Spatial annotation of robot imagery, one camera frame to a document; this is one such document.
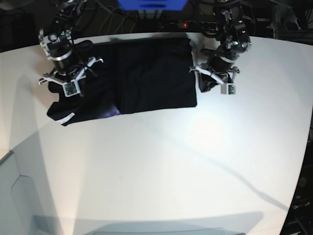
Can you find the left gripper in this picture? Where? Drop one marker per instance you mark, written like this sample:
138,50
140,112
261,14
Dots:
221,77

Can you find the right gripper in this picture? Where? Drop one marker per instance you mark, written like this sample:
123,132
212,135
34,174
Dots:
73,77

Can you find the black T-shirt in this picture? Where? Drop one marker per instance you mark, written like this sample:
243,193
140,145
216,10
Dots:
66,111

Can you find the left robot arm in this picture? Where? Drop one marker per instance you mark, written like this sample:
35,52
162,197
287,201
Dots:
234,40

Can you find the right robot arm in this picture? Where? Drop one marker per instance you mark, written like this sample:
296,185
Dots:
63,41

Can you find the black power strip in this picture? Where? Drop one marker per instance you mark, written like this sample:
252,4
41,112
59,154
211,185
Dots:
195,25

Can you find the blue box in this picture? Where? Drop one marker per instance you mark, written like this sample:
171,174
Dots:
132,5

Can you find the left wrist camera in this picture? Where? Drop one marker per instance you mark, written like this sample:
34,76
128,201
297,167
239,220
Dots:
228,89

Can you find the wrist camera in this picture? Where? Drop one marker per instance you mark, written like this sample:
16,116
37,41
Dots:
71,88
228,89

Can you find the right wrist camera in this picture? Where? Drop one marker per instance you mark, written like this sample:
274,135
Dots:
71,88

